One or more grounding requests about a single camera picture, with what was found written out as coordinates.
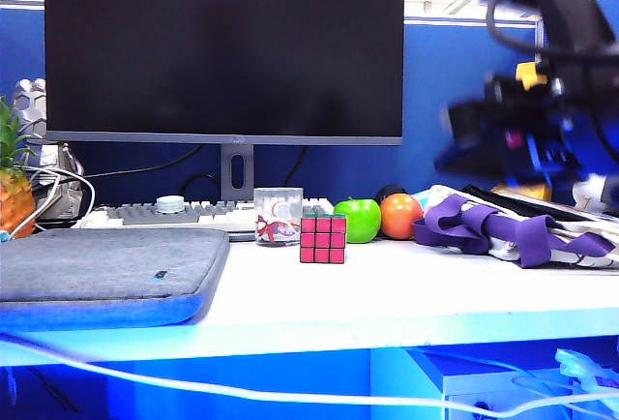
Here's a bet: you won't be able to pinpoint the white grey plush toy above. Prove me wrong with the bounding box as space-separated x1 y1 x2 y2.
573 172 619 213

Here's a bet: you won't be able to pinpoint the grey monitor stand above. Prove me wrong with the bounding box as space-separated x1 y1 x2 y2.
221 143 255 202

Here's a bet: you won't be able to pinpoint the toy pineapple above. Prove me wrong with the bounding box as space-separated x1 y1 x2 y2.
0 95 39 240

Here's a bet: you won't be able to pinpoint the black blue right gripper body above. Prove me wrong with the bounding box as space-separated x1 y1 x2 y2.
483 64 597 188

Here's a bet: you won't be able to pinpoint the black monitor cable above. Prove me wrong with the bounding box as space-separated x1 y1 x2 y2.
85 144 204 180
282 144 310 187
180 172 221 199

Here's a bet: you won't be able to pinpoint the thin white cable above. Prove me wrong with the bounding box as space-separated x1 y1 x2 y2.
8 165 97 240

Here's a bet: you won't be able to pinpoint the white storage box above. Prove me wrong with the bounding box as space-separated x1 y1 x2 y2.
442 369 619 420

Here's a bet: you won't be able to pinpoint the green apple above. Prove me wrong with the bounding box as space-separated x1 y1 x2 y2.
333 197 382 244

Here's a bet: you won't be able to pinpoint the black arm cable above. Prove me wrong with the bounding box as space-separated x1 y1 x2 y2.
485 0 552 56

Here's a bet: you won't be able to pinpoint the black computer monitor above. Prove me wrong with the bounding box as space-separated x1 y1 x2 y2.
43 0 406 146

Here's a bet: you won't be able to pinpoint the large yellow paper pouch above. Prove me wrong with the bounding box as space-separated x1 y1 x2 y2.
492 60 555 202

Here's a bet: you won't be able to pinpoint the white tote bag purple straps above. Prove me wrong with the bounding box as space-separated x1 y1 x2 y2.
411 183 619 271

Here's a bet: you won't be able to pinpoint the orange fruit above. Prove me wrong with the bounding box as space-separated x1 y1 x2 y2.
379 193 426 240

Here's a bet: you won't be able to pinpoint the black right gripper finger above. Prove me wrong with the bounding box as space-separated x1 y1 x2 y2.
433 144 486 175
445 99 489 144

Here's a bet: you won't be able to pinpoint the black round object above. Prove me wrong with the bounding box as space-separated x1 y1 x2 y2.
374 182 412 201

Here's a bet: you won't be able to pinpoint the grey laptop sleeve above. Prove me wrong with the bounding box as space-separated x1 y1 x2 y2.
0 226 232 333

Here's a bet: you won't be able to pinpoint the clear printed glass cup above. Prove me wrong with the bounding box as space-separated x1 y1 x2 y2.
253 187 305 247

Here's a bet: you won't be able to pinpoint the grey white mechanical keyboard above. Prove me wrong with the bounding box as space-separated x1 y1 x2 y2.
76 195 336 235

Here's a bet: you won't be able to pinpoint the thick white cable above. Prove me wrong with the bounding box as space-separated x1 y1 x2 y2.
0 332 619 419

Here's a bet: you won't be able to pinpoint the clear plastic bag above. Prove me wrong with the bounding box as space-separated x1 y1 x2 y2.
555 347 619 395

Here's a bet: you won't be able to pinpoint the Rubik's cube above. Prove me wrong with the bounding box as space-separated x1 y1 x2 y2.
299 214 348 265

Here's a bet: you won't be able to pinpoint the round white knob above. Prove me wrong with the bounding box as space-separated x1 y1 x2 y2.
155 195 187 214

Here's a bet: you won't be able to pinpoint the silver robot figurine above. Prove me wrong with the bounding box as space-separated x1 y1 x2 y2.
13 77 88 224

